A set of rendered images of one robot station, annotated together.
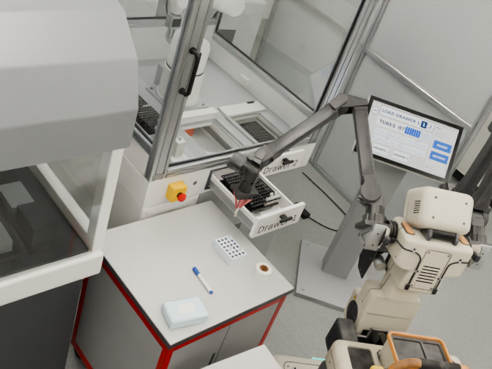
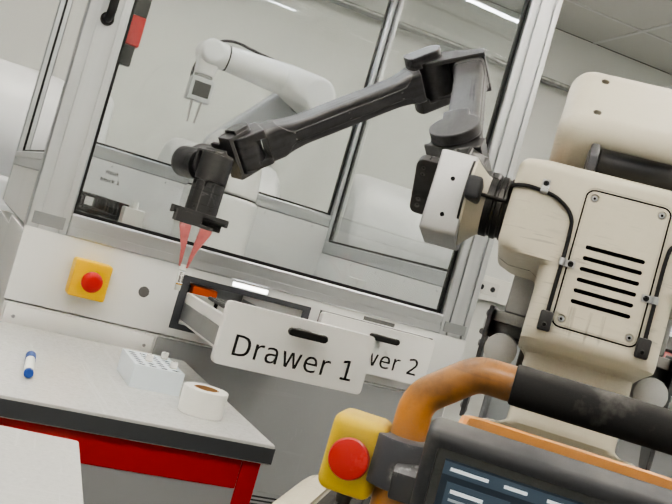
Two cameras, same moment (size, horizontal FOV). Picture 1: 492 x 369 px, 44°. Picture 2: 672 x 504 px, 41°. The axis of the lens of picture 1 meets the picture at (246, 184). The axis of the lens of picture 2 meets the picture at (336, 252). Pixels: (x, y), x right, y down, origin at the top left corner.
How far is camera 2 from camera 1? 1.81 m
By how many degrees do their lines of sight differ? 44
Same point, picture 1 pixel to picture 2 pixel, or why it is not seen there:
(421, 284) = (592, 317)
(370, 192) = (450, 126)
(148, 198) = (22, 272)
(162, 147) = (61, 145)
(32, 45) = not seen: outside the picture
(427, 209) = (579, 98)
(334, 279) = not seen: outside the picture
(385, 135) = not seen: hidden behind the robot
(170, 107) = (80, 46)
